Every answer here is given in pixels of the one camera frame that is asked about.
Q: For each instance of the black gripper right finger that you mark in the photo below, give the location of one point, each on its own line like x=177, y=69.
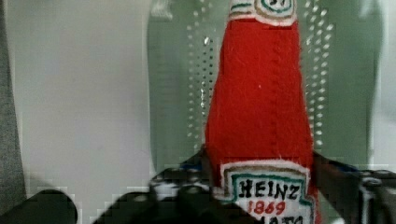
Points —
x=359, y=197

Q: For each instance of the red plush ketchup bottle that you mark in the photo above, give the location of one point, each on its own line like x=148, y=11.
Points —
x=257, y=135

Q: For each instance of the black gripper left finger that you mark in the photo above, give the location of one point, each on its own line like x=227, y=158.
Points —
x=196, y=172

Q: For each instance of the black cylinder at table edge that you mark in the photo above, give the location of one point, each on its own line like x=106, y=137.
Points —
x=49, y=206

